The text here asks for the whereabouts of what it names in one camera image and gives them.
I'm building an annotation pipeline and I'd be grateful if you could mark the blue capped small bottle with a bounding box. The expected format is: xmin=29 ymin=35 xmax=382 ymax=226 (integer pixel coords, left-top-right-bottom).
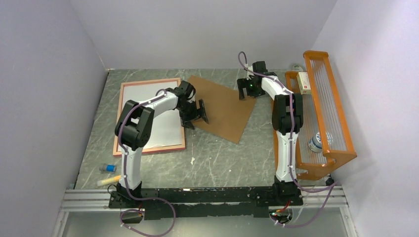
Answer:
xmin=98 ymin=163 xmax=117 ymax=172

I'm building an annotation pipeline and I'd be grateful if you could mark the purple cable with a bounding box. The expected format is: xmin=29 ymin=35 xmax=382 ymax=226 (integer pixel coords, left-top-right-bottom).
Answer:
xmin=237 ymin=51 xmax=338 ymax=229
xmin=117 ymin=88 xmax=177 ymax=237

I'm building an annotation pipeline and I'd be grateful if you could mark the white blue can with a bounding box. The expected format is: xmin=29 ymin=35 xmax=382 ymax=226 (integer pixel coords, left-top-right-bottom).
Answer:
xmin=308 ymin=132 xmax=333 ymax=153

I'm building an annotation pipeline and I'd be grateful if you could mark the brown frame backing board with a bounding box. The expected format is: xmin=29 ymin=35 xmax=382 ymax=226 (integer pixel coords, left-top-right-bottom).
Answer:
xmin=188 ymin=76 xmax=256 ymax=144

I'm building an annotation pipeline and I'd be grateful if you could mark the small white red box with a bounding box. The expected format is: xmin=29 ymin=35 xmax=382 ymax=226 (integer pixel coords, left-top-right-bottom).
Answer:
xmin=297 ymin=72 xmax=312 ymax=94

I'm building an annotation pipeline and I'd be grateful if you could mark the yellow orange marker tube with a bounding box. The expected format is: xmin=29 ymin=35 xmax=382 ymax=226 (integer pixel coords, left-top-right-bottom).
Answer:
xmin=97 ymin=175 xmax=121 ymax=187

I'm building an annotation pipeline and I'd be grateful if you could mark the seaside landscape photo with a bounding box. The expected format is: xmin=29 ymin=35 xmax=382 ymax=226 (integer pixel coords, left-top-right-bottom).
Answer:
xmin=117 ymin=81 xmax=183 ymax=149

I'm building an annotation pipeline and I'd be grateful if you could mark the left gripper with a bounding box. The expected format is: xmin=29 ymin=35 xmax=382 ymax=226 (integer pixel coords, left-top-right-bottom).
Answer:
xmin=177 ymin=100 xmax=209 ymax=130

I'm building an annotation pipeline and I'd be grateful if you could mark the orange wooden rack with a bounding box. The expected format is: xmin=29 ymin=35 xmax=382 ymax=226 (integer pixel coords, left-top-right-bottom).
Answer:
xmin=273 ymin=50 xmax=357 ymax=180

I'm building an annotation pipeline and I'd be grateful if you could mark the white round wall object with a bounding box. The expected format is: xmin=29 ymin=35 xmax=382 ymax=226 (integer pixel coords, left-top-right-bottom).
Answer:
xmin=291 ymin=64 xmax=305 ymax=72

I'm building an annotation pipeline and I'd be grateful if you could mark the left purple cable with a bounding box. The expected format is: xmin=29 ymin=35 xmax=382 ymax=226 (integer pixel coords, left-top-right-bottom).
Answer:
xmin=117 ymin=88 xmax=177 ymax=237

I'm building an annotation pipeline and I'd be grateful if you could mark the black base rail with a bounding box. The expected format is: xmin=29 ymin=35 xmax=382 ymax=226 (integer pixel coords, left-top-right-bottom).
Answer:
xmin=108 ymin=185 xmax=303 ymax=220

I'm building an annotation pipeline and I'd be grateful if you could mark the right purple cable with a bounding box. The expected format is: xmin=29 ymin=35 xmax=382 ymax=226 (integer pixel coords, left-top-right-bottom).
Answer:
xmin=237 ymin=51 xmax=338 ymax=229

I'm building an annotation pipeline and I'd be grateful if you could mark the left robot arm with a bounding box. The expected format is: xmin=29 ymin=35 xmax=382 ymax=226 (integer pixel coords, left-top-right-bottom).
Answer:
xmin=115 ymin=80 xmax=209 ymax=207

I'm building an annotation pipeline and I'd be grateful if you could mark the pink wooden picture frame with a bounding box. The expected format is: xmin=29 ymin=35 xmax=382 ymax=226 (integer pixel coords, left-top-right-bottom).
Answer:
xmin=113 ymin=78 xmax=186 ymax=158

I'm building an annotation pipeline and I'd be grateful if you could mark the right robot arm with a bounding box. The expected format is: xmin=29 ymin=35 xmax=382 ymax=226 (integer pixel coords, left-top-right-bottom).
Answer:
xmin=237 ymin=61 xmax=303 ymax=205

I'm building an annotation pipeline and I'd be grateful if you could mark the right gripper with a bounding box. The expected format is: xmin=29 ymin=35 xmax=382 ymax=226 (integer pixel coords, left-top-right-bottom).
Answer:
xmin=237 ymin=78 xmax=265 ymax=101

